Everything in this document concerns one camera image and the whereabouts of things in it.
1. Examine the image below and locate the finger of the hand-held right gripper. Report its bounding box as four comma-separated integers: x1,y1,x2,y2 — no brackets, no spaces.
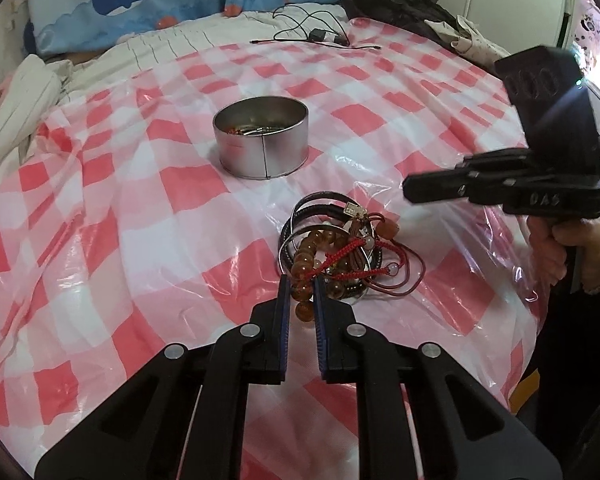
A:
455,149,532,171
403,166,528,207

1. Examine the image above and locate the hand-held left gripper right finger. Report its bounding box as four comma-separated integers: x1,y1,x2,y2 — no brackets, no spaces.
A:
313,276,564,480

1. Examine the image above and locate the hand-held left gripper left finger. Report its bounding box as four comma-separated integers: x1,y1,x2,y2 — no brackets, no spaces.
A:
34,276,288,480

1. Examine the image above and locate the amber bead bracelet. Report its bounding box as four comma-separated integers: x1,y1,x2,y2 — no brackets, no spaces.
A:
290,229,352,323

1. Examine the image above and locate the red braided cord bracelet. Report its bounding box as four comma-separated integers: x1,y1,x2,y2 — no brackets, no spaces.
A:
322,239,382,282

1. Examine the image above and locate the brown cord necklace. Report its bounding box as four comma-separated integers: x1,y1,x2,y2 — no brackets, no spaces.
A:
352,212,429,299

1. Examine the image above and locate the silver bangle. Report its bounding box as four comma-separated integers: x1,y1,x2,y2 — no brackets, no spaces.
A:
279,225,372,302

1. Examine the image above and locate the black leather bracelet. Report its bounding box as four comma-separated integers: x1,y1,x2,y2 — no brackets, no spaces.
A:
278,191,382,302

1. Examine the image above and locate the round metal tin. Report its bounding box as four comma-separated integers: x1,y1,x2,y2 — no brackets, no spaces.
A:
212,98,310,180

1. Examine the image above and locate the person's right forearm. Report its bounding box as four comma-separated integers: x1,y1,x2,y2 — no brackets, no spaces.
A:
534,280,600,480

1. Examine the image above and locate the person's right hand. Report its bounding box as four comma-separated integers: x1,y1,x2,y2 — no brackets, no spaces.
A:
527,214,600,295

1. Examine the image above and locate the white patterned cloth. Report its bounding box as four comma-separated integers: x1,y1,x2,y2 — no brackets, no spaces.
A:
424,14,512,70

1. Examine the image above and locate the pink checkered plastic tablecloth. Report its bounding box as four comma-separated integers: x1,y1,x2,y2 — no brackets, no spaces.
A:
0,16,547,480

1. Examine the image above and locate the black garment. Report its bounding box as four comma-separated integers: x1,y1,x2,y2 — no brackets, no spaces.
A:
340,0,481,47

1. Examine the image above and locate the large whale print pillow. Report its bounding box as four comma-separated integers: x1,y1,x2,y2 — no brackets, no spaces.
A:
22,0,232,59

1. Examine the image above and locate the black charger cable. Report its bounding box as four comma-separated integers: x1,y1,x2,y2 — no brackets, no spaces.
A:
250,4,382,51

